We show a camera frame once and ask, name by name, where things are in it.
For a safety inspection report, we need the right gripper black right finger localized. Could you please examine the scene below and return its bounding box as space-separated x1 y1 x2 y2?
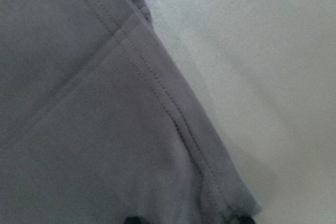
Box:
240 216 256 224

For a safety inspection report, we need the dark brown t-shirt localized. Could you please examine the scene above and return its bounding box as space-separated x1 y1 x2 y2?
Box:
1 0 260 223

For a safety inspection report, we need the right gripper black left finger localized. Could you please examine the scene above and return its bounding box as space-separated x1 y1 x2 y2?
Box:
125 216 143 224

